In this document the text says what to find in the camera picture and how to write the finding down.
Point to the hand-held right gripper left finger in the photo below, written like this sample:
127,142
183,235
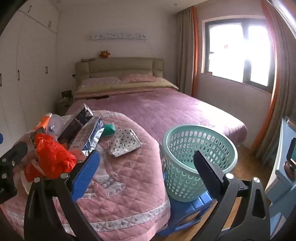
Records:
85,172

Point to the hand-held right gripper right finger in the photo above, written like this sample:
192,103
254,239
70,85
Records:
208,172

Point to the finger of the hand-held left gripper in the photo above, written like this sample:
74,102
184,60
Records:
9,166

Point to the green plastic mesh basket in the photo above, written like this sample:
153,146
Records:
185,173

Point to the orange paper cup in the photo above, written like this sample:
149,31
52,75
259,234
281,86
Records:
44,120

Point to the pink quilted blanket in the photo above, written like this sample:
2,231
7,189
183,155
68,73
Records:
120,176

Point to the silver blue drink carton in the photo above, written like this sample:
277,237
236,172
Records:
90,136

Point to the brown snack box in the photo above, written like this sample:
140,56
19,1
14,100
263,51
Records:
34,139

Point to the orange plastic bag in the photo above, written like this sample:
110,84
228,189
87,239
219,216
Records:
53,153

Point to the blue plastic stool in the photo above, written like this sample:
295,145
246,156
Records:
185,208

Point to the green crumpled packet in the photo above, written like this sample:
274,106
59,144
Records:
108,130

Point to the dark drink carton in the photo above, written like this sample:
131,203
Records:
74,125

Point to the polka dot paper bag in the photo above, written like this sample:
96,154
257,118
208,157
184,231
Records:
124,142

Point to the clear plastic bottle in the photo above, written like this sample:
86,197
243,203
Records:
55,122

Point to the beige nightstand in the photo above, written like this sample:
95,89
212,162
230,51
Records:
62,106

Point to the purple bedspread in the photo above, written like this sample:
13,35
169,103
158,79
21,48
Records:
161,109

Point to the black smartphone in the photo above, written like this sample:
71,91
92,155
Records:
292,150

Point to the pink pillow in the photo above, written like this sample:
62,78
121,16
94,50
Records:
99,81
138,78

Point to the white wardrobe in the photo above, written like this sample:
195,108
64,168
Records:
30,69

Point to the beige folded bed sheet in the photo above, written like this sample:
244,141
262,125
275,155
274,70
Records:
138,86

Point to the beige padded headboard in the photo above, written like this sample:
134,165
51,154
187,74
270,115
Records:
120,66

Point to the grey orange curtain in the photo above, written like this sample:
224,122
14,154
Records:
186,51
282,81

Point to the orange plush toy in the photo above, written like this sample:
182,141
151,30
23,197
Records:
104,54

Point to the dark framed window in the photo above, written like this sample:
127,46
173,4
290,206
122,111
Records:
231,51

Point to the long white wall decoration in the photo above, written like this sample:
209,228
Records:
119,36

